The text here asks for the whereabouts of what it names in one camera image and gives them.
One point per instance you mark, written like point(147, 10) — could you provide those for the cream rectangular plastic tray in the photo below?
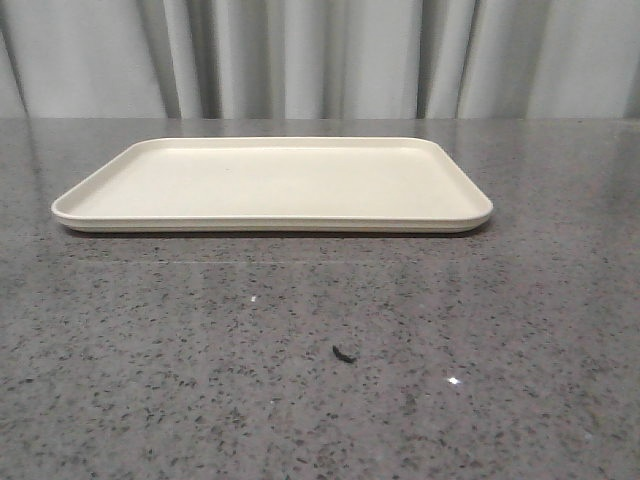
point(332, 184)

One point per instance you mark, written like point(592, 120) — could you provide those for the small black debris piece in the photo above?
point(342, 356)

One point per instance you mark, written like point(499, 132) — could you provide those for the grey pleated curtain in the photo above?
point(320, 59)

